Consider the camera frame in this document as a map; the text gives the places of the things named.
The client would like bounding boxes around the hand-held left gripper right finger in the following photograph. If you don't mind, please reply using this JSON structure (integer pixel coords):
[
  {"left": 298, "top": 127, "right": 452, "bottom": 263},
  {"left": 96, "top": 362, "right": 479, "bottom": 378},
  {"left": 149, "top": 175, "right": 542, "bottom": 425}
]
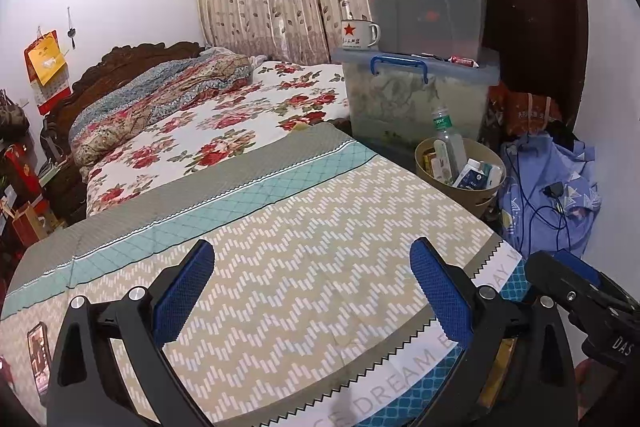
[{"left": 409, "top": 237, "right": 581, "bottom": 427}]

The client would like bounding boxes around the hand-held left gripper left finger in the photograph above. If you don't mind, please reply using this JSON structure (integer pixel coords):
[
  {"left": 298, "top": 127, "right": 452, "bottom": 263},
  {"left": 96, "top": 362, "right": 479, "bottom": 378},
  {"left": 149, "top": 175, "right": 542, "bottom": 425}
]
[{"left": 47, "top": 239, "right": 216, "bottom": 427}]

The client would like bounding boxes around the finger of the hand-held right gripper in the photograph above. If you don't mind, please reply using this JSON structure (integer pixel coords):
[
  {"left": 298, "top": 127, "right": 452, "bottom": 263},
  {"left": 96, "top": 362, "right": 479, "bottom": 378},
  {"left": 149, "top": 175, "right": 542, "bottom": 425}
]
[{"left": 525, "top": 249, "right": 603, "bottom": 313}]

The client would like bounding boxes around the beige waste bin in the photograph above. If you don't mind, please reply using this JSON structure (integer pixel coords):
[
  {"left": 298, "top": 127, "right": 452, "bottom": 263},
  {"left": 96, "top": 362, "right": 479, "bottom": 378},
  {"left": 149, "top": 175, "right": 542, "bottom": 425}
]
[{"left": 415, "top": 136, "right": 507, "bottom": 219}]

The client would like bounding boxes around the blue white carton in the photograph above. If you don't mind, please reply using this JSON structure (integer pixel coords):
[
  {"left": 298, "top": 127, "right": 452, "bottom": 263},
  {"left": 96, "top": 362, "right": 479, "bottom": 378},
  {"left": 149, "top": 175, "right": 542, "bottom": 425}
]
[{"left": 452, "top": 158, "right": 488, "bottom": 190}]

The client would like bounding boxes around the yellow brown cardboard box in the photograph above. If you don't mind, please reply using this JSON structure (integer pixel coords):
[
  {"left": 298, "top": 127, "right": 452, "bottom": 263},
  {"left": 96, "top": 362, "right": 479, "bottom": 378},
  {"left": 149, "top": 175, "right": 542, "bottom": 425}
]
[{"left": 422, "top": 149, "right": 441, "bottom": 180}]

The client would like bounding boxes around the clear bottle green label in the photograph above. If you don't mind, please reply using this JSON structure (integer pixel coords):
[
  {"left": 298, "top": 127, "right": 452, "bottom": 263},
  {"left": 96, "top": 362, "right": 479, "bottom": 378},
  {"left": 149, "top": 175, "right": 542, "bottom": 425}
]
[{"left": 432, "top": 107, "right": 468, "bottom": 180}]

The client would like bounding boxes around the blue shirt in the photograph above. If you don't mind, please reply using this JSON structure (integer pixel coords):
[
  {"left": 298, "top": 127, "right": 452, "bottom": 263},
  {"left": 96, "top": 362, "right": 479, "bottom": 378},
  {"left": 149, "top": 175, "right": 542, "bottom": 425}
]
[{"left": 500, "top": 134, "right": 601, "bottom": 258}]

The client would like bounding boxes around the zigzag patterned bed sheet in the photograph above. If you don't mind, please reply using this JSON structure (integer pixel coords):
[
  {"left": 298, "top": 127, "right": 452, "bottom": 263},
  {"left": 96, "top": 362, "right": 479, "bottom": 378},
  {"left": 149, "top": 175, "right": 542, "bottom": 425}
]
[{"left": 0, "top": 123, "right": 526, "bottom": 427}]

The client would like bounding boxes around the dark wooden nightstand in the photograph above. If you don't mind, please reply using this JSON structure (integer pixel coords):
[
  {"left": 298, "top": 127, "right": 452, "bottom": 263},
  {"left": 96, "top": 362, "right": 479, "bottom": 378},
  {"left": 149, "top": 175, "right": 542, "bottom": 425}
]
[{"left": 40, "top": 157, "right": 88, "bottom": 228}]

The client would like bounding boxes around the smartphone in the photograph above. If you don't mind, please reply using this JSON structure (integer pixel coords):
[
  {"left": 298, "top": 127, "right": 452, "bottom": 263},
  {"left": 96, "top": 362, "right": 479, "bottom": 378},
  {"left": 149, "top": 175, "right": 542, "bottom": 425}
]
[{"left": 26, "top": 322, "right": 51, "bottom": 395}]

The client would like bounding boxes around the red brown paper bag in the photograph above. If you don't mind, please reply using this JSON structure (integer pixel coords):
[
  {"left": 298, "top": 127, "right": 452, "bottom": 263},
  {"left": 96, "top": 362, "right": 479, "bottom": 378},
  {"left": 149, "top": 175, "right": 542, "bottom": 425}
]
[{"left": 10, "top": 202, "right": 53, "bottom": 248}]

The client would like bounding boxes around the orange red bag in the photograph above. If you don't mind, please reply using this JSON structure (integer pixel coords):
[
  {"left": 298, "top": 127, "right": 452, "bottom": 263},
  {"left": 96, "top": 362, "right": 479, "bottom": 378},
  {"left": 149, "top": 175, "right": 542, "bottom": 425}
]
[{"left": 487, "top": 84, "right": 563, "bottom": 138}]

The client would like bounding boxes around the floral bed sheet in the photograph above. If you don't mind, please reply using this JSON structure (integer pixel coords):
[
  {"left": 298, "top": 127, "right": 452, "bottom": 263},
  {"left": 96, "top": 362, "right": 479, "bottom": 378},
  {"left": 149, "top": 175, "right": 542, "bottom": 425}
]
[{"left": 86, "top": 61, "right": 351, "bottom": 218}]

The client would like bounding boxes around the patchwork quilt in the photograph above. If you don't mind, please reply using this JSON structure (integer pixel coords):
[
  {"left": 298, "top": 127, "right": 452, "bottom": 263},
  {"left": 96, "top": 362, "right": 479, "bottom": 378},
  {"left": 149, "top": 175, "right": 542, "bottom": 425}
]
[{"left": 69, "top": 47, "right": 253, "bottom": 165}]

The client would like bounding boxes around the carved wooden headboard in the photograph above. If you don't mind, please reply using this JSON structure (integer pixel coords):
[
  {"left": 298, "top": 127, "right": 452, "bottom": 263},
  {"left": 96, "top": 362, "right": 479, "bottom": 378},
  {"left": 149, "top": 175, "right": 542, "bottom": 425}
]
[{"left": 45, "top": 42, "right": 206, "bottom": 158}]

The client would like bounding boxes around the brown handbag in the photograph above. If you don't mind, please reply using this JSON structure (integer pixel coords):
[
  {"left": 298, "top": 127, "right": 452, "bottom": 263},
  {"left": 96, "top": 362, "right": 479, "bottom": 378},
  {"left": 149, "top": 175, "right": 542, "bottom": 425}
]
[{"left": 0, "top": 89, "right": 30, "bottom": 142}]

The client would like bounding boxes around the dark wooden door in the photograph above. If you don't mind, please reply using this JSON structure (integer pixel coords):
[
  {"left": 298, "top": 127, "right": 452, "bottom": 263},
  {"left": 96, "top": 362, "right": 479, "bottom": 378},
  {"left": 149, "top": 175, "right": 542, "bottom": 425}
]
[{"left": 470, "top": 0, "right": 588, "bottom": 132}]

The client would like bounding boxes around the white enamel mug red star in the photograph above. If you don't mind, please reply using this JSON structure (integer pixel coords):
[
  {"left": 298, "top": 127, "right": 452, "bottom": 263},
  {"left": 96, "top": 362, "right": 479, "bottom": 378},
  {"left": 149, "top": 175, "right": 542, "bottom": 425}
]
[{"left": 341, "top": 20, "right": 381, "bottom": 52}]

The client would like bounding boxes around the storage box teal lid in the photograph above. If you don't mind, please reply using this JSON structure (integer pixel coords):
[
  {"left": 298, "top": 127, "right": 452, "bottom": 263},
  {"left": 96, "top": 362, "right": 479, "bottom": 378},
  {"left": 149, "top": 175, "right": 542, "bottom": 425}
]
[{"left": 352, "top": 0, "right": 490, "bottom": 60}]

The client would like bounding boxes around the black charger cable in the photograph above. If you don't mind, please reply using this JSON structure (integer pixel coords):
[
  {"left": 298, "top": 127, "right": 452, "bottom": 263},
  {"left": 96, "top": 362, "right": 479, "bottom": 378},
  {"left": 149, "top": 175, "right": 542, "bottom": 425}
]
[{"left": 502, "top": 142, "right": 576, "bottom": 253}]

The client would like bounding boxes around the clear storage box blue handle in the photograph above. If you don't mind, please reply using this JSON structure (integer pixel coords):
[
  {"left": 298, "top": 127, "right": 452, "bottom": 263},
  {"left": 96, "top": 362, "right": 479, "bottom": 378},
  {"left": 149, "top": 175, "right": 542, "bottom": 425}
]
[{"left": 332, "top": 48, "right": 501, "bottom": 148}]

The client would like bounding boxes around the red yellow wall calendar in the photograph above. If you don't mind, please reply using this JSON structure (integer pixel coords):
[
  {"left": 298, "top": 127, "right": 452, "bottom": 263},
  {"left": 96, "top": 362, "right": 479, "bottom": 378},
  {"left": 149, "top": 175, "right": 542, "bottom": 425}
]
[{"left": 24, "top": 32, "right": 68, "bottom": 115}]

